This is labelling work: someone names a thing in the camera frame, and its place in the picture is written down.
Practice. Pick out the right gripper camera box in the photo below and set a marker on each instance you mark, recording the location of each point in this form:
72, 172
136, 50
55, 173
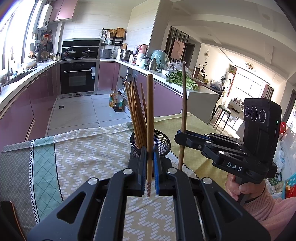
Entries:
262, 127

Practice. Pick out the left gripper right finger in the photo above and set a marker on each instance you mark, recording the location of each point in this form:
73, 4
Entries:
203, 210

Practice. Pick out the black built-in oven stove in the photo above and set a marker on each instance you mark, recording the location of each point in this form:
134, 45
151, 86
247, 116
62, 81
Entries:
79, 67

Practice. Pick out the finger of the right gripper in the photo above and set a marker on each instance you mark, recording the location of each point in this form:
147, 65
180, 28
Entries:
207, 147
201, 139

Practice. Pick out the steel cooking pot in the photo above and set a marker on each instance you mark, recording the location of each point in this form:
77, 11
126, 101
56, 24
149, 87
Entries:
125, 54

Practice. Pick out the patterned beige green tablecloth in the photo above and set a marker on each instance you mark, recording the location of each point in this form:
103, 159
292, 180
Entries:
37, 176

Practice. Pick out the purple lower cabinets right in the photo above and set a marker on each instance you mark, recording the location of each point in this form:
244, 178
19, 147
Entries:
168, 98

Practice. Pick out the pink sleeve right forearm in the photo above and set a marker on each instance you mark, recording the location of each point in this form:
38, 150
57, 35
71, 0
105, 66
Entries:
273, 214

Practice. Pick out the dark sauce bottle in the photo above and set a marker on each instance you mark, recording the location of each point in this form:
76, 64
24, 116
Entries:
118, 102

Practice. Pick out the pink electric kettle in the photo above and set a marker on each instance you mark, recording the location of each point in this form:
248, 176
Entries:
142, 49

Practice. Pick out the purple cabinets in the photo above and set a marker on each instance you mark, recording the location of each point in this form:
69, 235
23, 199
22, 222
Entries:
168, 98
27, 115

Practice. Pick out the white water heater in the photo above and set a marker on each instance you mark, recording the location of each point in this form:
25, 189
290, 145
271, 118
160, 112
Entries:
44, 17

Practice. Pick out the pink upper cabinet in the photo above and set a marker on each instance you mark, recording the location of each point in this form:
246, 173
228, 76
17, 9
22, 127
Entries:
63, 10

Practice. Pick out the person right hand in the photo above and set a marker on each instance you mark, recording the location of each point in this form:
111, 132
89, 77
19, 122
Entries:
251, 189

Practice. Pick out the yellow green cloth mat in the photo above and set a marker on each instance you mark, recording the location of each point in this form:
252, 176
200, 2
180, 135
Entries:
195, 164

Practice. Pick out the cooking oil bottle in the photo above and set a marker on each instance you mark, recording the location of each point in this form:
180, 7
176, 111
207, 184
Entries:
112, 97

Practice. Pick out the kitchen window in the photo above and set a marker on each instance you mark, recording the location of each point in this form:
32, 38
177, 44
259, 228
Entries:
14, 29

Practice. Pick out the black wall spice rack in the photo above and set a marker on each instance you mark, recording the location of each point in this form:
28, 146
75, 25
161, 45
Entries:
114, 37

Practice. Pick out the purple lower cabinets left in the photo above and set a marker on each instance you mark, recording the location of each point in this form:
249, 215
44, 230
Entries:
27, 115

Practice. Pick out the green bar stool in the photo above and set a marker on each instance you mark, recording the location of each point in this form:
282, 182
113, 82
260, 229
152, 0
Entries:
223, 111

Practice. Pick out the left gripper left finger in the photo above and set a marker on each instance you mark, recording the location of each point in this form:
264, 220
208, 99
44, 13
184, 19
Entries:
96, 210

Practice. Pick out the green leafy vegetables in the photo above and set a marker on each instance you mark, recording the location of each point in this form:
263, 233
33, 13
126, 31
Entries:
176, 77

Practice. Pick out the lone wooden chopstick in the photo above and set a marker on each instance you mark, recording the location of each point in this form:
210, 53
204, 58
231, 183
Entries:
150, 131

